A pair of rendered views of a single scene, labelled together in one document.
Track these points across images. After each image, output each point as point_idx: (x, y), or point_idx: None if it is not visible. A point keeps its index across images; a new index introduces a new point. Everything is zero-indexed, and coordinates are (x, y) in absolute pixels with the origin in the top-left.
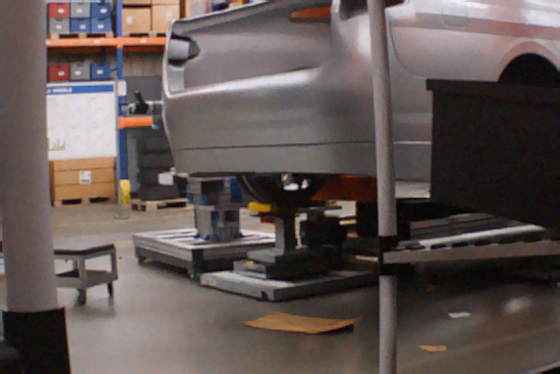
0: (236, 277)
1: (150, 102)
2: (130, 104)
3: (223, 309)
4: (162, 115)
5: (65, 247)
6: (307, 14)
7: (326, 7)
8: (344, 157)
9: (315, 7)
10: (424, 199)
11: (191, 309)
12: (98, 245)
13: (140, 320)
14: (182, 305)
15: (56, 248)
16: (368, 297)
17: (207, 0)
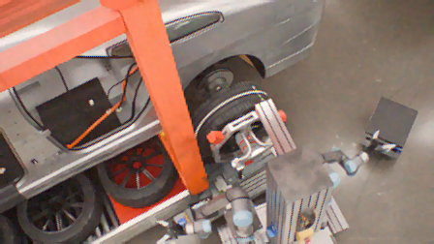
0: (274, 150)
1: (360, 153)
2: (377, 132)
3: (284, 91)
4: (344, 155)
5: (396, 107)
6: (200, 24)
7: (178, 25)
8: None
9: (191, 19)
10: (110, 176)
11: (303, 93)
12: (373, 115)
13: (329, 69)
14: (309, 106)
15: (403, 106)
16: (198, 100)
17: (304, 146)
